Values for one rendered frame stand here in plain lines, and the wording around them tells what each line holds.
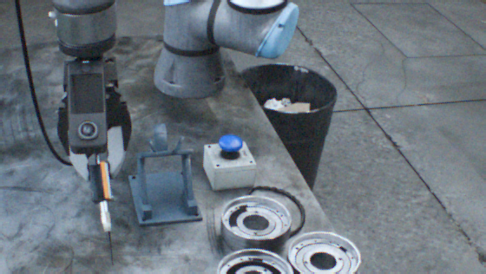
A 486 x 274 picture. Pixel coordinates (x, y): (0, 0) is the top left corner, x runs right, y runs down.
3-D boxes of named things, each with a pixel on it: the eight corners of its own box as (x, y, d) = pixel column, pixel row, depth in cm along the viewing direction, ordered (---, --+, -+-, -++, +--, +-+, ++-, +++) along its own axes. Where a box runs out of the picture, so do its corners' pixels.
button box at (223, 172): (254, 186, 118) (257, 162, 115) (213, 191, 116) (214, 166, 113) (240, 159, 124) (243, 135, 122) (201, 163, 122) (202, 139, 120)
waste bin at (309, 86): (333, 215, 242) (353, 108, 219) (240, 228, 233) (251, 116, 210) (300, 160, 269) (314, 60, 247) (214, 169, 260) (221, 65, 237)
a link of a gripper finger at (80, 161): (89, 159, 97) (91, 104, 92) (90, 185, 92) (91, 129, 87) (68, 159, 96) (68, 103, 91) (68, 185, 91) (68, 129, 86)
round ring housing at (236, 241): (301, 249, 105) (305, 228, 103) (239, 267, 101) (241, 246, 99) (267, 209, 113) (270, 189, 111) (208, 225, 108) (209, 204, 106)
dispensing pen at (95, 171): (101, 264, 87) (83, 139, 91) (102, 266, 91) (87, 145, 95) (117, 263, 88) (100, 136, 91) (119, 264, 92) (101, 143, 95)
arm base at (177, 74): (148, 67, 151) (149, 26, 146) (215, 62, 156) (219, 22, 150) (160, 101, 139) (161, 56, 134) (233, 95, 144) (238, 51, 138)
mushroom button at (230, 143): (244, 170, 117) (246, 144, 115) (220, 172, 116) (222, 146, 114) (237, 156, 121) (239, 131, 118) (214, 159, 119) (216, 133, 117)
